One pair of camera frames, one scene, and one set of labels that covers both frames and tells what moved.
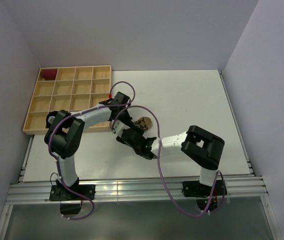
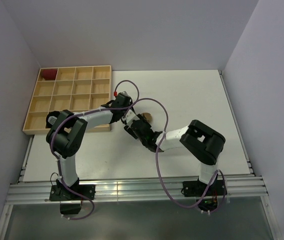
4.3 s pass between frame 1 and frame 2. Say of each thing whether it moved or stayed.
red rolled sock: stayed
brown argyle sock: moved
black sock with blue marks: stayed
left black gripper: stayed
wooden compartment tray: stayed
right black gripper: moved
